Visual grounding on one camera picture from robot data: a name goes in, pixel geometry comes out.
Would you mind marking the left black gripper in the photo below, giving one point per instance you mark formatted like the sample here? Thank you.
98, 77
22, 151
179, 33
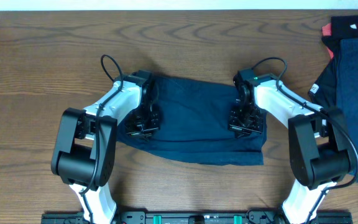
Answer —
133, 131

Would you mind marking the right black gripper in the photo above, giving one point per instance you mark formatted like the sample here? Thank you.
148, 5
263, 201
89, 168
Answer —
234, 125

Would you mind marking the navy blue shorts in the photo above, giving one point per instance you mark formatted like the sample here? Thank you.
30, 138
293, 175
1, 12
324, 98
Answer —
193, 127

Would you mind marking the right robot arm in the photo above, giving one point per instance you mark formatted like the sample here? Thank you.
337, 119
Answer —
320, 148

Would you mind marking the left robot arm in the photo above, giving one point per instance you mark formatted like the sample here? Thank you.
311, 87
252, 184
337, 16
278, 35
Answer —
85, 147

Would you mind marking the black garment with red trim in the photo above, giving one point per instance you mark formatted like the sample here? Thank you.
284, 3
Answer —
323, 90

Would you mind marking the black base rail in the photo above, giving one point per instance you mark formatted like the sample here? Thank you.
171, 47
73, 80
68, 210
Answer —
250, 217

